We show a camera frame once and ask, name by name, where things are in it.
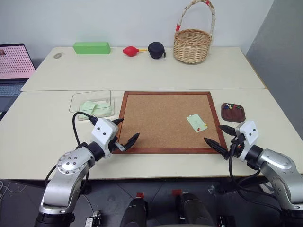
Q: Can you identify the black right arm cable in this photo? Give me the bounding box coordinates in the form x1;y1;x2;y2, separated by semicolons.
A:
228;143;285;216

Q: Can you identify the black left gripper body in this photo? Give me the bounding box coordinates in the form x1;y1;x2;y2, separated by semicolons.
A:
108;129;126;152

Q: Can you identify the red rubber air blower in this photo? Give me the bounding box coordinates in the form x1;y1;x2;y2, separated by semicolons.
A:
122;46;148;58

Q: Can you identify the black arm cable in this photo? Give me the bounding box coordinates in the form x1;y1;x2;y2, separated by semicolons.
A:
228;143;285;216
44;112;99;187

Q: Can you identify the green rectangular box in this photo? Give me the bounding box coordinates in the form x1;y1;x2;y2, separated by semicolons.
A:
72;41;112;55

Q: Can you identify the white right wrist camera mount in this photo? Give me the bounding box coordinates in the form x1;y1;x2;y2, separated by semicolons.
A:
235;120;259;162

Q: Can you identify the brown wooden tray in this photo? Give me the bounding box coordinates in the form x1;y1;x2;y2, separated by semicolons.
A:
220;102;246;123

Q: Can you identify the pale green paper note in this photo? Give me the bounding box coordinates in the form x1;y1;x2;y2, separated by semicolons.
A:
79;100;97;113
93;102;113;117
186;114;209;134

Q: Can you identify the wood-framed cork board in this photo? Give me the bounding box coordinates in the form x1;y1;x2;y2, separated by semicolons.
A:
111;91;229;155

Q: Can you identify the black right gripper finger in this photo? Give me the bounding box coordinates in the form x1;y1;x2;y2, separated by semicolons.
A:
219;125;238;137
204;137;229;159

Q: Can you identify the clear plastic box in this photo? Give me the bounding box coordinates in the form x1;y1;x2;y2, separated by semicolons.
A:
69;89;116;122

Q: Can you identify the black round zip case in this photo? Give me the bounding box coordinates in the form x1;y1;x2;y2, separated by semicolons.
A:
147;41;167;60

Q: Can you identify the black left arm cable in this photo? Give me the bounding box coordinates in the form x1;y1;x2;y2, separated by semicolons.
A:
44;112;99;187

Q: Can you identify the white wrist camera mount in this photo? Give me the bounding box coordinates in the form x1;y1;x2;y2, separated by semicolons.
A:
235;120;259;162
91;118;119;158

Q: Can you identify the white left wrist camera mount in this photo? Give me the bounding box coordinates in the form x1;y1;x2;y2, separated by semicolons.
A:
91;118;119;158

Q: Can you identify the laptop with pink screen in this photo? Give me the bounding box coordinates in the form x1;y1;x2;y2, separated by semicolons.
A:
0;43;37;114

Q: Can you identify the wicker basket with handle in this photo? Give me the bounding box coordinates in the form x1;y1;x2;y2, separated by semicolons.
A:
173;0;217;64

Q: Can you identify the black rounded housing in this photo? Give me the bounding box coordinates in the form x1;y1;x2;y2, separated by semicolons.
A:
120;196;149;227
176;192;215;227

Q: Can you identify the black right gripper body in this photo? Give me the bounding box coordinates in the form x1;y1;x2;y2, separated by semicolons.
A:
226;131;245;160

